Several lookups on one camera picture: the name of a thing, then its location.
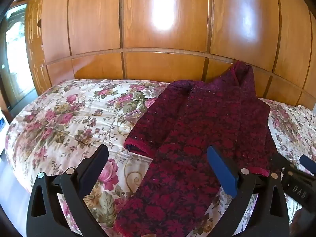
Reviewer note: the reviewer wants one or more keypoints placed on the wooden panelled wardrobe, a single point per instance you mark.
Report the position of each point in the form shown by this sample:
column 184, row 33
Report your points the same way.
column 160, row 61

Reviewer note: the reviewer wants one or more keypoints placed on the floral quilted bedspread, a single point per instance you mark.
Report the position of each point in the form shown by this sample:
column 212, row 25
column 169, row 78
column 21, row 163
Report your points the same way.
column 61, row 118

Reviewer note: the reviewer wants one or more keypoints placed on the maroon floral knit sweater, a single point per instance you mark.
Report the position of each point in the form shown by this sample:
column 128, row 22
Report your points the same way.
column 197, row 118

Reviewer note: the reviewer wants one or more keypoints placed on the white appliance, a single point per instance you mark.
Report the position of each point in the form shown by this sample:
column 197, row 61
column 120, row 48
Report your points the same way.
column 3, row 138

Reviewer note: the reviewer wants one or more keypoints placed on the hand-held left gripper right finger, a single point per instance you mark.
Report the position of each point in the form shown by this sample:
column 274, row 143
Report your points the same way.
column 222, row 171

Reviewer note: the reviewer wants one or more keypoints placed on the wooden framed glass window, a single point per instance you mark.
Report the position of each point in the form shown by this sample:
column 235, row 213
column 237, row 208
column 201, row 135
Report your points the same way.
column 14, row 54

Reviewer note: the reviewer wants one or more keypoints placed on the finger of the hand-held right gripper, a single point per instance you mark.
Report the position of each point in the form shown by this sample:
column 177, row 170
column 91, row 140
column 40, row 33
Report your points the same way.
column 280, row 164
column 308, row 165

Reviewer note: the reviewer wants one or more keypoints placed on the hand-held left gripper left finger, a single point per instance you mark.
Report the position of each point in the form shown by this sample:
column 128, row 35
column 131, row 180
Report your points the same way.
column 95, row 169

